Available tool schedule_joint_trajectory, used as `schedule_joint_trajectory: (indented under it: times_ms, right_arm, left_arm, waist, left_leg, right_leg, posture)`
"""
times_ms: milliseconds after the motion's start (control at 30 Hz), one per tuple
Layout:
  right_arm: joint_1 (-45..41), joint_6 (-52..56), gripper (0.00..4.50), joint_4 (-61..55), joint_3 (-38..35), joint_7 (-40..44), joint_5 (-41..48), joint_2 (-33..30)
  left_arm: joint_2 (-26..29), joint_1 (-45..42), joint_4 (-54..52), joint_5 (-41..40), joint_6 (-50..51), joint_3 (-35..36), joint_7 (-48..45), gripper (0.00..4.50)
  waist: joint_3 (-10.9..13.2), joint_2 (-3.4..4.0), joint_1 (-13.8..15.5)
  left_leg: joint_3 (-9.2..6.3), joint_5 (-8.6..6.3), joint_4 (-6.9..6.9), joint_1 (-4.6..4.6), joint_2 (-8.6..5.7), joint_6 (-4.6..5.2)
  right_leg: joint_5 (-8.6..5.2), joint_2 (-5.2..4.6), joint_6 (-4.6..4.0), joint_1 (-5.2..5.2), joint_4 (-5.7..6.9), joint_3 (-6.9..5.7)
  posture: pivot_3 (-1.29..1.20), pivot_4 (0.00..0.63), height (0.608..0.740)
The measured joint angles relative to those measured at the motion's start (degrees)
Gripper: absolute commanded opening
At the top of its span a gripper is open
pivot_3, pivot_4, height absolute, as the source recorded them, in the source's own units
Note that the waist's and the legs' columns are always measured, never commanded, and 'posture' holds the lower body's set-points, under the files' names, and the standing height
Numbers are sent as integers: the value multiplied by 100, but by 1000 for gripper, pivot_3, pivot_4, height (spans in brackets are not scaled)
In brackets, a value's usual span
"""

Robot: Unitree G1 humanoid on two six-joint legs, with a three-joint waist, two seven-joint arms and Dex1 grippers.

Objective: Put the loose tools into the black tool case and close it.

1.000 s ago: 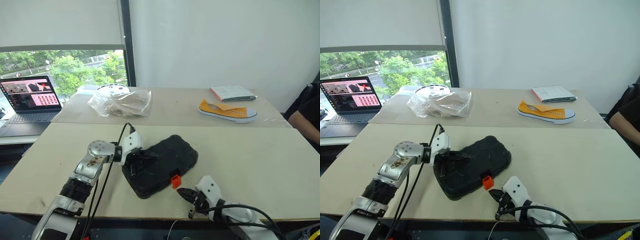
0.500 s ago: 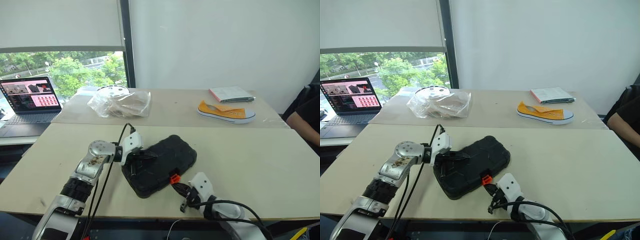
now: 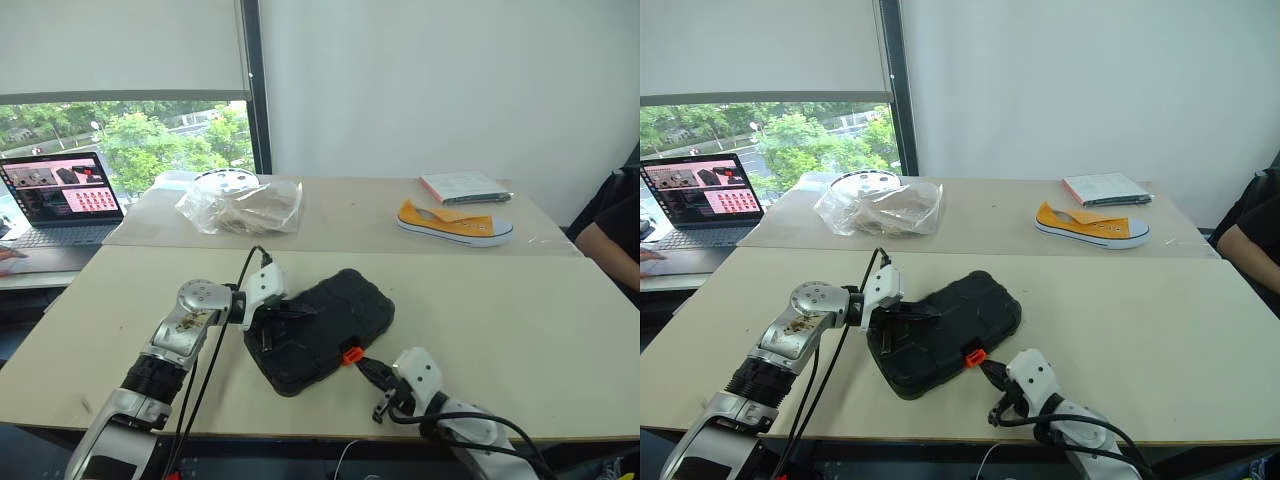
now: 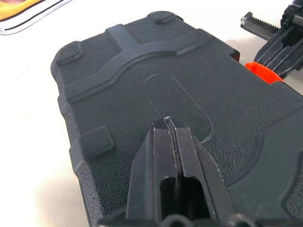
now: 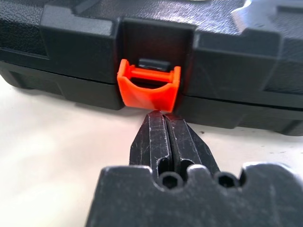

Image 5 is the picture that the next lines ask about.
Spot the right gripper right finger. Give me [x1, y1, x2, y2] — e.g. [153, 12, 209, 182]
[166, 113, 220, 176]

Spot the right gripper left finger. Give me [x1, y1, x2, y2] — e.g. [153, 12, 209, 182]
[128, 111, 171, 181]

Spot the orange case latch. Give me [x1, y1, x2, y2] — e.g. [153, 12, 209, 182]
[116, 59, 183, 113]

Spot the black plastic tool case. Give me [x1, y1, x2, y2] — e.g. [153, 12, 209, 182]
[0, 0, 303, 137]

